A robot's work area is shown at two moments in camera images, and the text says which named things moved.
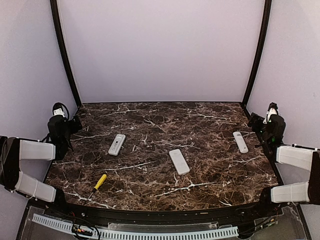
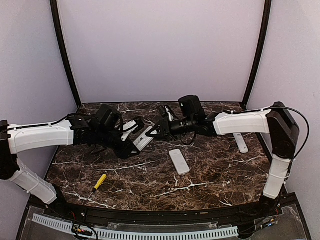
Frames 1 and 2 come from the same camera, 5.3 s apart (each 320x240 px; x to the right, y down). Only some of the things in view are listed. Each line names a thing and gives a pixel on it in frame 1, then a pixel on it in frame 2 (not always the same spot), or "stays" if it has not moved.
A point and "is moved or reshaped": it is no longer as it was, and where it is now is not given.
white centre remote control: x=179 y=161 stays
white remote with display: x=116 y=144 is moved or reshaped
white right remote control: x=240 y=142 stays
